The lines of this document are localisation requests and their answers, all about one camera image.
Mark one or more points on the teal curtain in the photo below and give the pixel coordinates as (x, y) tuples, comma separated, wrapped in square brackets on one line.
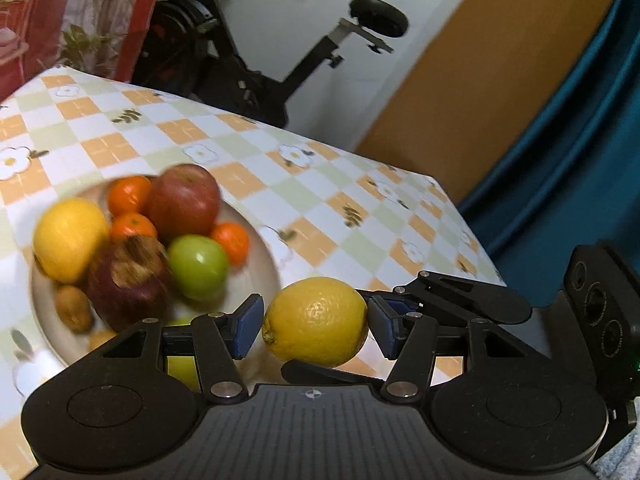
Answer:
[(575, 185)]

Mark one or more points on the orange mandarin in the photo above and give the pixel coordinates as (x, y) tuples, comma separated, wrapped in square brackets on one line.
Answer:
[(129, 195), (232, 242), (132, 226)]

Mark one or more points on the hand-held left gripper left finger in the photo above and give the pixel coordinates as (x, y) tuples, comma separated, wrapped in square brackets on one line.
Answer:
[(250, 325)]

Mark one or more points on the wooden door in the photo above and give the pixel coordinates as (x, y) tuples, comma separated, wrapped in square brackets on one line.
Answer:
[(500, 85)]

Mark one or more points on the black exercise bike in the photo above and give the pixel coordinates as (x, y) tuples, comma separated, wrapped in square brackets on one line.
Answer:
[(250, 90)]

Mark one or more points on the yellow lemon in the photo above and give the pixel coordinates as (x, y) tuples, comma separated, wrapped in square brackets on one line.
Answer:
[(315, 320), (67, 240)]

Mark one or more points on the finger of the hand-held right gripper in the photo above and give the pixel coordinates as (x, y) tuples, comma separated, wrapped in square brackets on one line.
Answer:
[(325, 375), (475, 300)]

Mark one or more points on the blue-grey cloth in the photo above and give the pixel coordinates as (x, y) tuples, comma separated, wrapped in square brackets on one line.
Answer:
[(622, 462)]

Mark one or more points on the checkered floral tablecloth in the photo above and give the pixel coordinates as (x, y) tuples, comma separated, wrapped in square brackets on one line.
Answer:
[(300, 185)]

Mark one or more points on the dark red apple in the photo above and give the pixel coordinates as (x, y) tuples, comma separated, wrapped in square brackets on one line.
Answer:
[(125, 285)]

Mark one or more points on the brown kiwi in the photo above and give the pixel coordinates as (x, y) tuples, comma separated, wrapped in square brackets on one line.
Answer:
[(74, 307)]

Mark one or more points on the printed wall cloth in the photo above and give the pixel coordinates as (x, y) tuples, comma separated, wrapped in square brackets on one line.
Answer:
[(50, 10)]

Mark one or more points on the pale green apple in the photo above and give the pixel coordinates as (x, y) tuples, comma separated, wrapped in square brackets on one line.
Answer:
[(182, 370)]

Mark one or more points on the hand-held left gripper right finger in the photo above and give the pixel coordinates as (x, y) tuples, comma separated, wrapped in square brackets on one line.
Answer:
[(382, 327)]

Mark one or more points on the beige ceramic plate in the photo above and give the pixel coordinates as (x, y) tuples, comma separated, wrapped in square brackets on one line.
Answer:
[(250, 270)]

